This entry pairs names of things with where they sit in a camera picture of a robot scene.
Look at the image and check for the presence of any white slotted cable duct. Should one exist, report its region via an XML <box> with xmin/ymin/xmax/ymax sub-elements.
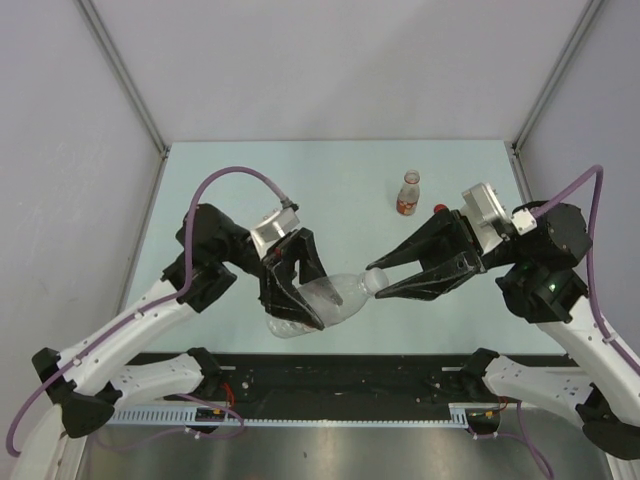
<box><xmin>108</xmin><ymin>404</ymin><xmax>502</xmax><ymax>431</ymax></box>

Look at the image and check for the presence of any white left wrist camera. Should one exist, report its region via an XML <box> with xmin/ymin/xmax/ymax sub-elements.
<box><xmin>249</xmin><ymin>198</ymin><xmax>300</xmax><ymax>259</ymax></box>

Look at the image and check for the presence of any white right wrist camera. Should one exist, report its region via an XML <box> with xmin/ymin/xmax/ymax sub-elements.
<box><xmin>460</xmin><ymin>183</ymin><xmax>537</xmax><ymax>255</ymax></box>

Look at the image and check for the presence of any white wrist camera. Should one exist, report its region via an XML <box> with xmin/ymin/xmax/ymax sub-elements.
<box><xmin>460</xmin><ymin>183</ymin><xmax>537</xmax><ymax>255</ymax></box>
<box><xmin>249</xmin><ymin>198</ymin><xmax>300</xmax><ymax>259</ymax></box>

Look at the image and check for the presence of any red label clear bottle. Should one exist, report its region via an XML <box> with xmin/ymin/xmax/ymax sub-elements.
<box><xmin>396</xmin><ymin>170</ymin><xmax>420</xmax><ymax>216</ymax></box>

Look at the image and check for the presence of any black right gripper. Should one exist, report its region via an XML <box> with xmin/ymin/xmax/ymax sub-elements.
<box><xmin>363</xmin><ymin>207</ymin><xmax>522</xmax><ymax>300</ymax></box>

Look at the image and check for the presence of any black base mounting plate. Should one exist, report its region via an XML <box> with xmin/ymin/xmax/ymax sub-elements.
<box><xmin>129</xmin><ymin>352</ymin><xmax>571</xmax><ymax>426</ymax></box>

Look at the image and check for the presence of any right aluminium frame post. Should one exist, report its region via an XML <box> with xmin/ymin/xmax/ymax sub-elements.
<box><xmin>511</xmin><ymin>0</ymin><xmax>608</xmax><ymax>153</ymax></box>

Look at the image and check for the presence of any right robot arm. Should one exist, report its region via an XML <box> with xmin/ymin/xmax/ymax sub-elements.
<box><xmin>369</xmin><ymin>202</ymin><xmax>639</xmax><ymax>460</ymax></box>

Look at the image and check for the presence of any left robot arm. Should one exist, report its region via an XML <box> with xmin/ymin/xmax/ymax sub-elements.
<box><xmin>32</xmin><ymin>204</ymin><xmax>328</xmax><ymax>438</ymax></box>

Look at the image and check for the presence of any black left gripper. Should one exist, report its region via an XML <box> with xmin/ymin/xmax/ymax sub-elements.
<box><xmin>217</xmin><ymin>225</ymin><xmax>340</xmax><ymax>327</ymax></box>

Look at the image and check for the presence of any left aluminium frame post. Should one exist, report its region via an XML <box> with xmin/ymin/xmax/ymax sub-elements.
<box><xmin>73</xmin><ymin>0</ymin><xmax>169</xmax><ymax>158</ymax></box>

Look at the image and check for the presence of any aluminium frame post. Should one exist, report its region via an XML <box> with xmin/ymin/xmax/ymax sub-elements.
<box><xmin>73</xmin><ymin>0</ymin><xmax>169</xmax><ymax>158</ymax></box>
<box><xmin>511</xmin><ymin>0</ymin><xmax>608</xmax><ymax>153</ymax></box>

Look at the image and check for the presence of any clear water bottle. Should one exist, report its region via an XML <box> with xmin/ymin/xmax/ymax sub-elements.
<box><xmin>266</xmin><ymin>268</ymin><xmax>389</xmax><ymax>339</ymax></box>

